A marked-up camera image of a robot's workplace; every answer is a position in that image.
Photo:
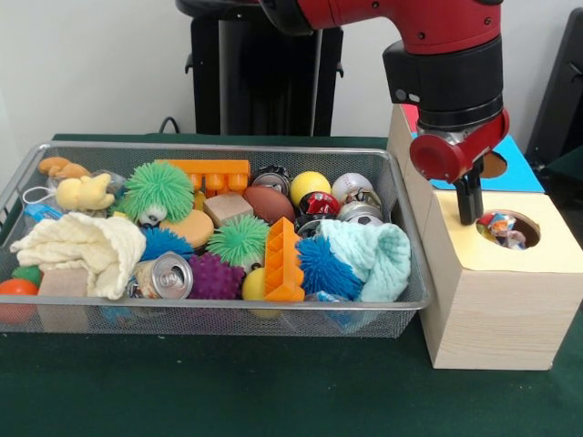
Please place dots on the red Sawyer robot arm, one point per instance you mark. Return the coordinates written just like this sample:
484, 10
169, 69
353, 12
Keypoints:
410, 27

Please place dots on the orange toy brick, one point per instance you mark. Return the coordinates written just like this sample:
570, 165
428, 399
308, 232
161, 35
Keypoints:
282, 264

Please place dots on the dark green table cloth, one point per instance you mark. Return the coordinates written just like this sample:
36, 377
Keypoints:
567, 161
228, 391

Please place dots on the green spiky ball with eyes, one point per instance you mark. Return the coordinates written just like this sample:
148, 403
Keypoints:
237, 239
157, 189

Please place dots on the mint cloth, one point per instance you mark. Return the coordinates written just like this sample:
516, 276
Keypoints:
373, 259

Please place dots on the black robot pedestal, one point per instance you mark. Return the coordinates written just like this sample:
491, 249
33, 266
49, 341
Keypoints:
255, 82

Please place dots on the wooden box with three holes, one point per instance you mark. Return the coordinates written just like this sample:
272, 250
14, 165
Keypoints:
501, 318

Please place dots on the blue spiky ball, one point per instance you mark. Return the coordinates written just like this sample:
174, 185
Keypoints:
166, 243

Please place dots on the multicoloured cloth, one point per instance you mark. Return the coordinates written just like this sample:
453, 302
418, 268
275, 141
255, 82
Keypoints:
501, 227

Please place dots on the crushed drink can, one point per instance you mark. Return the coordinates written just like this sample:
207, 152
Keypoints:
170, 277

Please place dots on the orange-red ball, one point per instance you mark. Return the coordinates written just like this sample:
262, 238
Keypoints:
16, 289

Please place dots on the yellow ball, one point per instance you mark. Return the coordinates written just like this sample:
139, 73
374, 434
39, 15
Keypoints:
310, 186

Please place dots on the shallow mesh bin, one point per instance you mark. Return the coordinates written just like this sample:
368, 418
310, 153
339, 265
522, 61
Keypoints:
228, 323

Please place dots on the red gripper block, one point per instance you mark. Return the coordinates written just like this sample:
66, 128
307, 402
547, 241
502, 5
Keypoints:
439, 157

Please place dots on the cream cloth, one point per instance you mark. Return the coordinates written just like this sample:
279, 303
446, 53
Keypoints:
82, 241

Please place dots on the black monitor on stand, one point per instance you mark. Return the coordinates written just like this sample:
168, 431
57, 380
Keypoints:
560, 91

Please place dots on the purple spiky ball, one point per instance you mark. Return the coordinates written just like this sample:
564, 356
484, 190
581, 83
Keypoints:
214, 275

